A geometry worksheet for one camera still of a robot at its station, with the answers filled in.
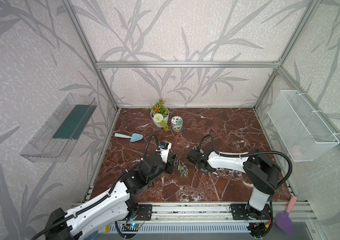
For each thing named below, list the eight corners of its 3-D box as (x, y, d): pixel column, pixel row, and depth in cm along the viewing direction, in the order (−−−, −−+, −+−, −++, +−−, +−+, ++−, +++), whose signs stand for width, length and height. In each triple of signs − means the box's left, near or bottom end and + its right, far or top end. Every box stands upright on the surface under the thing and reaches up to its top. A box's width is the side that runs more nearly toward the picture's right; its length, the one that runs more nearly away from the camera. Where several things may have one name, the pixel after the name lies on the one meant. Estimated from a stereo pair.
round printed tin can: (171, 132, 108) (171, 124, 101) (171, 124, 113) (171, 116, 106) (183, 132, 108) (183, 124, 101) (182, 124, 113) (183, 116, 106)
